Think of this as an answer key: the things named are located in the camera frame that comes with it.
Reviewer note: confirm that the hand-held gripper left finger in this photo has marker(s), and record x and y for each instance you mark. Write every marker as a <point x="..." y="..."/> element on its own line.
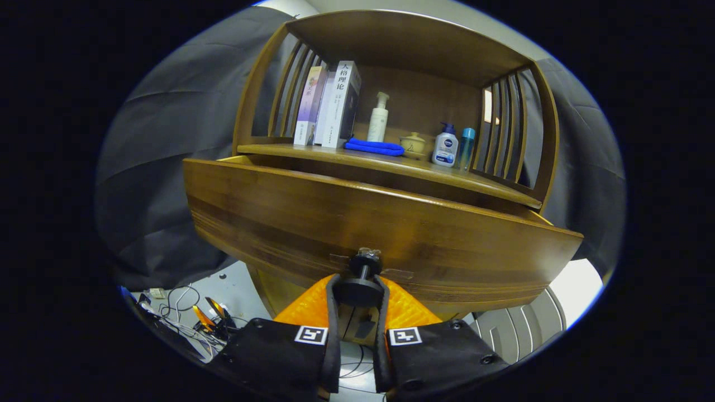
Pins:
<point x="333" y="346"/>

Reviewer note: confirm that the orange and black tool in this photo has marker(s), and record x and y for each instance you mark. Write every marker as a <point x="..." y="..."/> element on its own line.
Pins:
<point x="200" y="318"/>

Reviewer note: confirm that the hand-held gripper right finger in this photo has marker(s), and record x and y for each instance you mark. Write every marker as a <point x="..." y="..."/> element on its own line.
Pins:
<point x="381" y="357"/>

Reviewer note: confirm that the small white plug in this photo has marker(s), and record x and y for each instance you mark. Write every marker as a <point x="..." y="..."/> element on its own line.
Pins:
<point x="157" y="293"/>

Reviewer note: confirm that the teal slim bottle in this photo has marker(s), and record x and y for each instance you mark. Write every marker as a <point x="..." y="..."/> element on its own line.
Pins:
<point x="465" y="148"/>

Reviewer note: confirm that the brown wooden drawer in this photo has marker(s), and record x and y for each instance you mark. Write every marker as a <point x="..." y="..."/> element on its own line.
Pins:
<point x="335" y="218"/>

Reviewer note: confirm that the thin white book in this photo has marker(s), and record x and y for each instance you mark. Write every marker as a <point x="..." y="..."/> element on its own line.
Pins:
<point x="325" y="111"/>

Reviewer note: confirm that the brown wooden cabinet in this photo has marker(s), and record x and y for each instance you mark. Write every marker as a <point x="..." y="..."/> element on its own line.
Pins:
<point x="413" y="95"/>

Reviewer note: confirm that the white pump bottle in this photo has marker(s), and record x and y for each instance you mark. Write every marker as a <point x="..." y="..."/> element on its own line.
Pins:
<point x="377" y="125"/>

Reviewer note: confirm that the yellow lidded teacup with saucer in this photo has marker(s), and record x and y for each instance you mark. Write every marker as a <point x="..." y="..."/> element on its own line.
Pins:
<point x="414" y="146"/>

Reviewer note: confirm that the white panel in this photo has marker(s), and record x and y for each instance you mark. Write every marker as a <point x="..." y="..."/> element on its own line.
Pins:
<point x="575" y="290"/>

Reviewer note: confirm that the wooden countertop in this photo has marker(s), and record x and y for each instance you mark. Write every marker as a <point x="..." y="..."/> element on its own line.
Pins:
<point x="447" y="178"/>

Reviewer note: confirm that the white bottle with blue cap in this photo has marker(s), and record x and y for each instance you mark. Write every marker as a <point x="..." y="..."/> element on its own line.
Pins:
<point x="445" y="151"/>

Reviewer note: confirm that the thick white and black book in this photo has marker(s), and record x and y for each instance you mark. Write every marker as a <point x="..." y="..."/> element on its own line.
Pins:
<point x="341" y="100"/>

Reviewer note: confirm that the purple book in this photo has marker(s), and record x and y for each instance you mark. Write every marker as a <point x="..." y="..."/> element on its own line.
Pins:
<point x="310" y="106"/>

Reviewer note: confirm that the blue folded cloth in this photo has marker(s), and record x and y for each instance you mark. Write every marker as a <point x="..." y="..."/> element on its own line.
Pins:
<point x="374" y="148"/>

